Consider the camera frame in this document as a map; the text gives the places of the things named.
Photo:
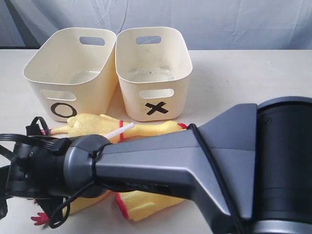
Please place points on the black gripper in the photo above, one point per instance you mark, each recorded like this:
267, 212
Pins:
36, 168

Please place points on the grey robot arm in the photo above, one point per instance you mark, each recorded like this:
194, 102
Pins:
249, 170

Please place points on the white paper roll tag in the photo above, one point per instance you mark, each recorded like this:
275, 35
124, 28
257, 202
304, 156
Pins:
119, 131

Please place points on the cream bin marked O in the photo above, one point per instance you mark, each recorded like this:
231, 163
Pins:
74, 72

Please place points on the cream bin marked X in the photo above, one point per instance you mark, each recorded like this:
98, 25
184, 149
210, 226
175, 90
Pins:
153, 66

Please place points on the blue backdrop cloth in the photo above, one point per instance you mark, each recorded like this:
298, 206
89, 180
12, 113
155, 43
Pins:
205, 24

